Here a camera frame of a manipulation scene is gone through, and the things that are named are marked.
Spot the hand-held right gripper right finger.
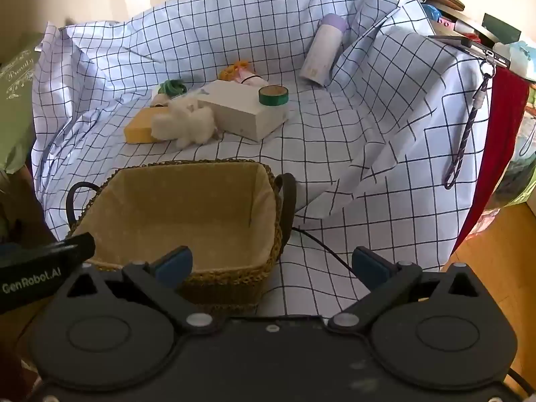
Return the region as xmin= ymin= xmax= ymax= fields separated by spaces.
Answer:
xmin=327 ymin=246 xmax=484 ymax=336

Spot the red cloth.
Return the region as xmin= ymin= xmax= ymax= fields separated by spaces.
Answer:
xmin=450 ymin=67 xmax=530 ymax=260

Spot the woven basket with fabric lining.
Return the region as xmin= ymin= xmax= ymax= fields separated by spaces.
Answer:
xmin=67 ymin=158 xmax=297 ymax=307

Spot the black cable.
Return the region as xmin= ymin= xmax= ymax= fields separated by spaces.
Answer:
xmin=292 ymin=226 xmax=361 ymax=279

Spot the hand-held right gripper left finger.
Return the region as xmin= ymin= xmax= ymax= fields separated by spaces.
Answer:
xmin=63 ymin=246 xmax=216 ymax=336

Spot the white checked cloth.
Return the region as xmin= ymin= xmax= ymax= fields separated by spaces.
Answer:
xmin=31 ymin=0 xmax=497 ymax=317

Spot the gold box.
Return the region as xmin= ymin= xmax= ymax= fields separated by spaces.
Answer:
xmin=124 ymin=107 xmax=168 ymax=145

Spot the dark green card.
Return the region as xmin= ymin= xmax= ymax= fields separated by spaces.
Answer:
xmin=481 ymin=13 xmax=522 ymax=43

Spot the orange plush toy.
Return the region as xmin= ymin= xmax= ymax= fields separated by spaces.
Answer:
xmin=220 ymin=61 xmax=249 ymax=82

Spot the dark smartphone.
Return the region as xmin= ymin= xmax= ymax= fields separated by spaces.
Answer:
xmin=427 ymin=33 xmax=514 ymax=68

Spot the white fluffy plush toy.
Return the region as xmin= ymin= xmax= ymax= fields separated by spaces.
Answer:
xmin=150 ymin=97 xmax=218 ymax=149

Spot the long white box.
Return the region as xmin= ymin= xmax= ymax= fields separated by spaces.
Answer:
xmin=196 ymin=80 xmax=290 ymax=142

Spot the green printed bag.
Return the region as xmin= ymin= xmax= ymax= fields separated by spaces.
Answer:
xmin=0 ymin=33 xmax=47 ymax=173

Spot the dark green tape roll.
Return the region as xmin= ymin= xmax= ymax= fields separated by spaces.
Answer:
xmin=258 ymin=85 xmax=289 ymax=107

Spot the green and white plush toy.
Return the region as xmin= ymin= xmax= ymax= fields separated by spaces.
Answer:
xmin=151 ymin=79 xmax=187 ymax=107

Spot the pink and white towel roll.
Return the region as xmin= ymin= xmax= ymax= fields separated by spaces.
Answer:
xmin=234 ymin=71 xmax=269 ymax=88

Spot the white bottle with purple cap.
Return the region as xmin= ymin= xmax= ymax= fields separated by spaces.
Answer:
xmin=299 ymin=13 xmax=347 ymax=88

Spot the light blue printed packet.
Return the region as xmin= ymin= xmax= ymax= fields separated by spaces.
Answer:
xmin=492 ymin=38 xmax=536 ymax=82

